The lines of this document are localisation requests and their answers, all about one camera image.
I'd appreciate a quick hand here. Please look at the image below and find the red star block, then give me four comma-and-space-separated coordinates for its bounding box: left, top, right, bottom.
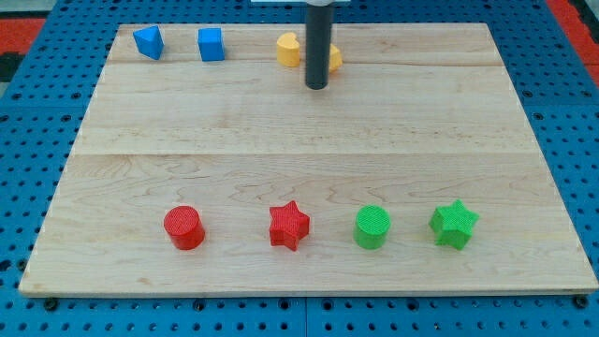
269, 200, 310, 251

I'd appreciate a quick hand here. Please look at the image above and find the green cylinder block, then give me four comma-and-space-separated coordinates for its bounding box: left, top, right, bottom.
353, 205, 391, 250

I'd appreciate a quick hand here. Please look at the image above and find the wooden board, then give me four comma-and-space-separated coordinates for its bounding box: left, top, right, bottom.
20, 23, 598, 299

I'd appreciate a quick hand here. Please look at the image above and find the yellow block behind rod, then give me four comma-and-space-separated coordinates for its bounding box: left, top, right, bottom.
329, 44, 343, 73

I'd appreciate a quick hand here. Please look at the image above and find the red cylinder block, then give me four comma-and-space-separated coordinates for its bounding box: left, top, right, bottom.
163, 205, 205, 250

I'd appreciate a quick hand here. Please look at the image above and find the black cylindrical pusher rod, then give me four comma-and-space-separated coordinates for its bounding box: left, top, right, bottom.
305, 0, 334, 90

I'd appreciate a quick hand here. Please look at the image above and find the blue cube block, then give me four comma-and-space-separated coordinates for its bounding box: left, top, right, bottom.
197, 27, 225, 62

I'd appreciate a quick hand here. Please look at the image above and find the green star block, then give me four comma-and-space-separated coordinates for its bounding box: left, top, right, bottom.
429, 199, 479, 251

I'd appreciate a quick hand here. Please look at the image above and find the blue triangle block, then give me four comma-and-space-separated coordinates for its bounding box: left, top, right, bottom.
133, 25, 164, 60

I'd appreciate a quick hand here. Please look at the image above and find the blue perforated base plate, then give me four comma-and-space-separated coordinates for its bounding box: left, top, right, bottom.
1, 0, 598, 336

